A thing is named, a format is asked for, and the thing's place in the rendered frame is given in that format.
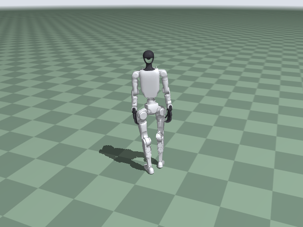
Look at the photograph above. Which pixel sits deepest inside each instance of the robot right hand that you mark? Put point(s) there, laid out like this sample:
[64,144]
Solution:
[169,114]

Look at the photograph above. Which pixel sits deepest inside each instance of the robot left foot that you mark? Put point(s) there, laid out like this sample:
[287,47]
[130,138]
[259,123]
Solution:
[150,170]

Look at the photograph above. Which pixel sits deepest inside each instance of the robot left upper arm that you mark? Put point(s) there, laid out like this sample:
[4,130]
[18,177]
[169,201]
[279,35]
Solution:
[135,75]

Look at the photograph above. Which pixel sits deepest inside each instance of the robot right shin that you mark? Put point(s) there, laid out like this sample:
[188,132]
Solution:
[160,147]

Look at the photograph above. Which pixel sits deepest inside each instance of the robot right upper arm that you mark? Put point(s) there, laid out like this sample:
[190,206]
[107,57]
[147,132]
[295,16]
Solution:
[164,79]

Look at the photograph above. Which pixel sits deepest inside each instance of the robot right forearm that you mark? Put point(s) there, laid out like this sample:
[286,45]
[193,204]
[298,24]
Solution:
[167,99]

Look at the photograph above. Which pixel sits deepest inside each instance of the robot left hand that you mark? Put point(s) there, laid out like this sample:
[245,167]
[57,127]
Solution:
[134,115]

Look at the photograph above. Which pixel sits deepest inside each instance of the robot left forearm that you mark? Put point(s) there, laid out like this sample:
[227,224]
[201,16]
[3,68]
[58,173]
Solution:
[134,101]

